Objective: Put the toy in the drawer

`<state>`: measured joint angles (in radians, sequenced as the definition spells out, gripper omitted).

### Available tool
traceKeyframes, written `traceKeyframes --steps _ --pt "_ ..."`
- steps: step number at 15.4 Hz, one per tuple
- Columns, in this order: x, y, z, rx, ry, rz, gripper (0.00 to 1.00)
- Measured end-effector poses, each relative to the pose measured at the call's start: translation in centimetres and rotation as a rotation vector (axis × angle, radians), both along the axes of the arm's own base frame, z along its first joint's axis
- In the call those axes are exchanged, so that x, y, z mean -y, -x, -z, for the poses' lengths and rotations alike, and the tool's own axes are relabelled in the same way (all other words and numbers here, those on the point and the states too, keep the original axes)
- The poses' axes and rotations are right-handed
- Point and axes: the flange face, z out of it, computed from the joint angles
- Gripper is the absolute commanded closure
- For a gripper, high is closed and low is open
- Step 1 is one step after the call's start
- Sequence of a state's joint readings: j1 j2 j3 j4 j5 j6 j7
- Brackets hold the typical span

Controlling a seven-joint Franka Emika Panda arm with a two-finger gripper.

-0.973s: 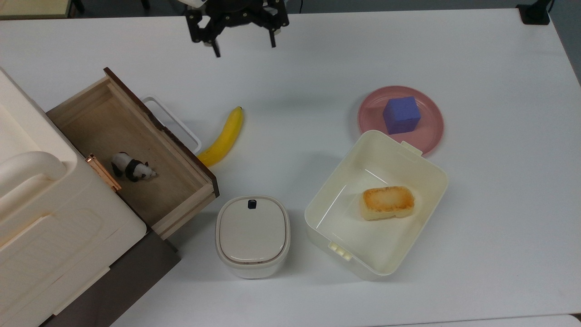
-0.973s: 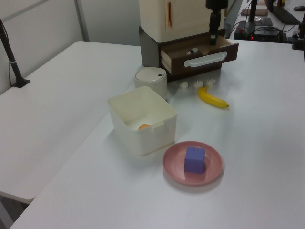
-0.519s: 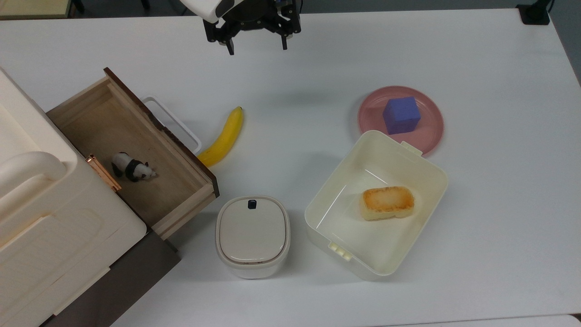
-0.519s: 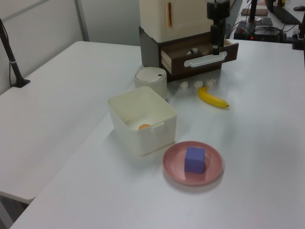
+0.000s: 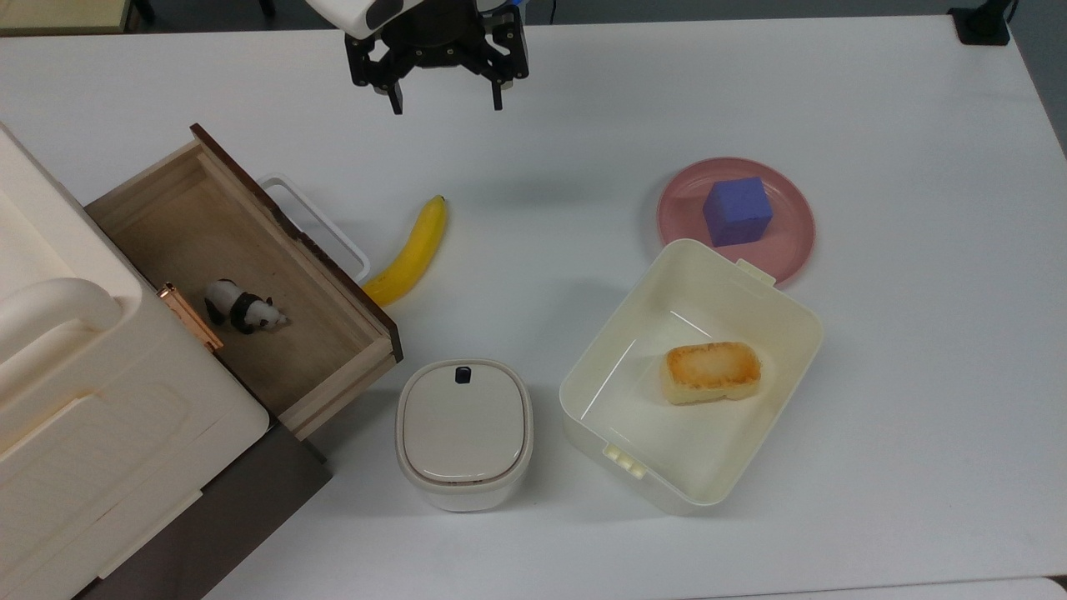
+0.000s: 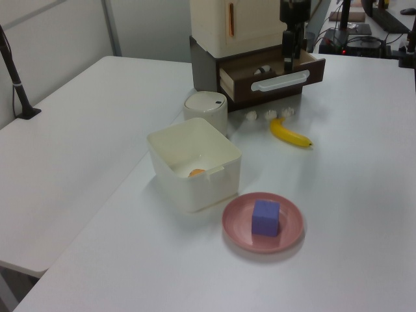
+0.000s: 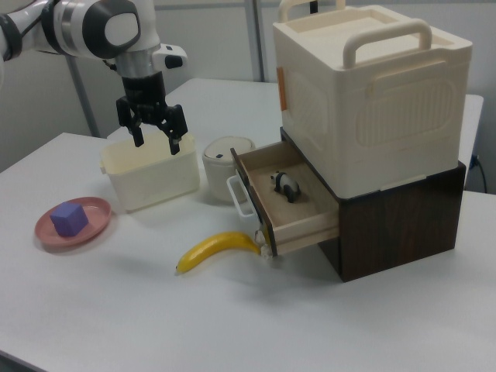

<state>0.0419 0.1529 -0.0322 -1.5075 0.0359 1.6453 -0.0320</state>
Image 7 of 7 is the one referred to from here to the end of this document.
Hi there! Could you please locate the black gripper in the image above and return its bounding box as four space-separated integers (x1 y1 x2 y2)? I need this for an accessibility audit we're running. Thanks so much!
115 71 188 156

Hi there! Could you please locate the black and white panda toy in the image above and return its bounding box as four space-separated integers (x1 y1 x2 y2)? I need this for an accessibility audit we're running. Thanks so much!
270 171 301 204

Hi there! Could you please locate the wooden drawer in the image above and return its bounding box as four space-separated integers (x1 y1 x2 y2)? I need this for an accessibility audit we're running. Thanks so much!
230 139 340 257

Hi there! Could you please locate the cream open plastic tub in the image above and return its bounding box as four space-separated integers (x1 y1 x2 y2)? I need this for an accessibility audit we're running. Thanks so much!
99 133 201 212

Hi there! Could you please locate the cream lidded round container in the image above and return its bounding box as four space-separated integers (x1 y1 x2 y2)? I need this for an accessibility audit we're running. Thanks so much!
201 135 257 203

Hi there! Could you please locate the pink round plate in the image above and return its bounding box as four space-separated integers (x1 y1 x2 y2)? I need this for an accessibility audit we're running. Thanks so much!
33 196 113 249

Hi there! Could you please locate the purple cube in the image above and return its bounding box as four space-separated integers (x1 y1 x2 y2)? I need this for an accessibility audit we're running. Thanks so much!
49 201 90 237

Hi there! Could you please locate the yellow banana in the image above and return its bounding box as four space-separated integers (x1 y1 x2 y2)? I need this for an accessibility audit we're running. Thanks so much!
174 231 263 276

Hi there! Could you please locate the copper latch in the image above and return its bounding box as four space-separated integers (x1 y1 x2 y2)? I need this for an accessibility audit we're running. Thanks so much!
277 67 288 112

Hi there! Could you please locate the dark wood cabinet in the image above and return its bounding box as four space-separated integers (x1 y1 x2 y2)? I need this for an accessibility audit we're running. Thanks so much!
279 127 467 284

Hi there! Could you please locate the white drawer handle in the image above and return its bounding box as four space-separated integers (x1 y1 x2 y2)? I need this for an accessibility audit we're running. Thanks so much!
226 174 259 225

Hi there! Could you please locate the black cable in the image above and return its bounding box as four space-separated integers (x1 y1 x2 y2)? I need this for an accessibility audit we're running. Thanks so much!
470 154 489 193

